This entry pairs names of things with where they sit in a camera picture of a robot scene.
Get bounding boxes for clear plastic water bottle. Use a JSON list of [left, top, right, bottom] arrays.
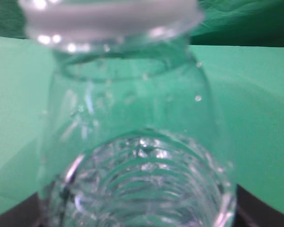
[[19, 0, 236, 227]]

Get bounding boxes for green table cloth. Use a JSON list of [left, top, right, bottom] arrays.
[[0, 37, 284, 214]]

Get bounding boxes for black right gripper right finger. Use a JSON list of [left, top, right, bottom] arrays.
[[235, 185, 284, 227]]

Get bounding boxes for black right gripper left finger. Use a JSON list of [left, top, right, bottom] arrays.
[[0, 193, 42, 227]]

